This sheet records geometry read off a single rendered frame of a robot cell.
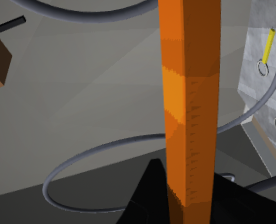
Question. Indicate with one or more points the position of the orange handle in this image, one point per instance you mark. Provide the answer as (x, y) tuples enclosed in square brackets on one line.
[(190, 42)]

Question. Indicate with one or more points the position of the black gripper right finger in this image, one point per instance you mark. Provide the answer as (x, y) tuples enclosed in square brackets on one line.
[(233, 204)]

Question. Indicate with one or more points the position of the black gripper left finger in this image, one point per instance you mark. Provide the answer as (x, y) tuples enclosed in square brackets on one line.
[(149, 203)]

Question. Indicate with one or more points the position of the yellow thin rod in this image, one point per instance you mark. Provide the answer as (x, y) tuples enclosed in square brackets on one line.
[(271, 35)]

